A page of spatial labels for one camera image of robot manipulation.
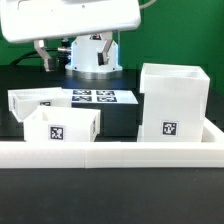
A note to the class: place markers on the white border frame rail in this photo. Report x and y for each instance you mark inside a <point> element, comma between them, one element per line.
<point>207,153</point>

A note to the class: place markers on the white rear drawer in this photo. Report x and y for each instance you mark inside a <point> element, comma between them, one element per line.
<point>22,102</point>

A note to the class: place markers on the white drawer with knob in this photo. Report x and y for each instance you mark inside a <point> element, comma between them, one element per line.
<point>62,124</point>

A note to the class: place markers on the marker tag sheet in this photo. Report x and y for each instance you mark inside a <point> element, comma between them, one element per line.
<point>101,96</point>

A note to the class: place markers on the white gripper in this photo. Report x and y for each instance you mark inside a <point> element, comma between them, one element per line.
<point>28,20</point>

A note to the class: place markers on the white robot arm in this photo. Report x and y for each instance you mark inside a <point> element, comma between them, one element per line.
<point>83,56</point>

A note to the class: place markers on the white drawer cabinet box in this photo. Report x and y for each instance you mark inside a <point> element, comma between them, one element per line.
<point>175,100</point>

